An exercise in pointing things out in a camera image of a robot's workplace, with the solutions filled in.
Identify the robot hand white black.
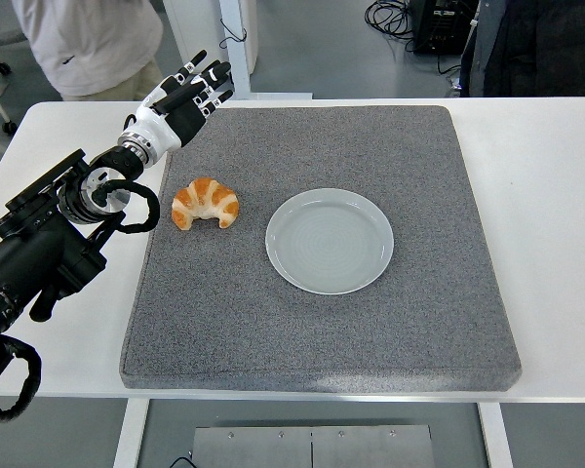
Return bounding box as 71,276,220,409
121,48,234,153

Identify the croissant bread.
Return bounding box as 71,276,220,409
171,177,241,231

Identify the round grey plate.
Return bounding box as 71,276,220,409
264,187,395,296

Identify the grey metal plate with screws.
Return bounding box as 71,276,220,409
190,424,436,468

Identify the grey speckled mat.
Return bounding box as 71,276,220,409
119,104,524,394

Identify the black equipment box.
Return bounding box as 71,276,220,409
409,0,482,56

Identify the white table leg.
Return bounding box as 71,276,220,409
476,402,514,468
112,398,151,468

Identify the white table post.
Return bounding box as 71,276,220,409
175,0,313,101

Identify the black cable on post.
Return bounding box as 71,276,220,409
218,19,249,50

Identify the black floor cable bundle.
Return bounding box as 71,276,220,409
364,0,416,41

